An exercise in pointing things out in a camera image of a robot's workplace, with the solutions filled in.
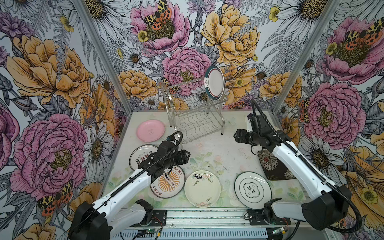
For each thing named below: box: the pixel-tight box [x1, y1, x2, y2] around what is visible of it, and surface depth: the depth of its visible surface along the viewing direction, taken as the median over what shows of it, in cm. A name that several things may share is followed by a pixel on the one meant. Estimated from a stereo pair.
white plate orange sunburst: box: [150, 165, 186, 199], surface depth 86 cm
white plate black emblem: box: [234, 171, 272, 210], surface depth 85 cm
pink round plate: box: [136, 119, 165, 143], surface depth 111 cm
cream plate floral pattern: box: [184, 170, 222, 208], surface depth 84 cm
